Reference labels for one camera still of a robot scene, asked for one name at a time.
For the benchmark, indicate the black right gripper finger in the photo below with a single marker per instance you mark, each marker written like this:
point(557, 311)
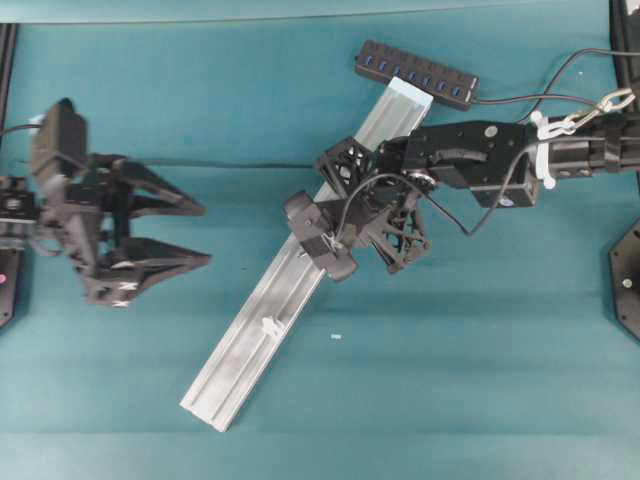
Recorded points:
point(399, 236)
point(346, 165)

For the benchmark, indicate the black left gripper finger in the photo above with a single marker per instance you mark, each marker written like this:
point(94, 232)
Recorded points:
point(142, 192)
point(136, 265)

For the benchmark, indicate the black USB hub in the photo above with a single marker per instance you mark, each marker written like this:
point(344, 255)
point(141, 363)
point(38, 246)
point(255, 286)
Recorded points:
point(449, 86)

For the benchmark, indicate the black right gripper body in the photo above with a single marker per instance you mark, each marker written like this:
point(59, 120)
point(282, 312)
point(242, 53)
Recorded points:
point(388, 158)

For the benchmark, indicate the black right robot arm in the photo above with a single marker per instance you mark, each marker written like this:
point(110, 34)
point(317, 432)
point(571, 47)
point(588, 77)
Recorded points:
point(501, 164)

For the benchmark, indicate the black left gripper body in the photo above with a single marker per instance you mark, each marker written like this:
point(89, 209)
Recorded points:
point(85, 208)

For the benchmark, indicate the black frame rail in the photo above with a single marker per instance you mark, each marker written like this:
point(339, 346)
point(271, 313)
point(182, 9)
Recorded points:
point(624, 37)

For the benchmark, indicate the aluminium rail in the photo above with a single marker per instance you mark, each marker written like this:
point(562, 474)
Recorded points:
point(258, 330)

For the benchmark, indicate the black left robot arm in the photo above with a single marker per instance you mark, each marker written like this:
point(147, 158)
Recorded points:
point(20, 220)

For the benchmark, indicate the white cable tie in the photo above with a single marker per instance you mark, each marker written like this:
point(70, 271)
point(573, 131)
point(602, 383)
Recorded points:
point(547, 129)

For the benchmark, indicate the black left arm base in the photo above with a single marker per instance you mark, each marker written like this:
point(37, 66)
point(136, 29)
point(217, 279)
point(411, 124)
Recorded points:
point(11, 264)

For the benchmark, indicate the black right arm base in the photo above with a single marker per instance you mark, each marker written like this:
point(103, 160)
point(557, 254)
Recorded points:
point(624, 268)

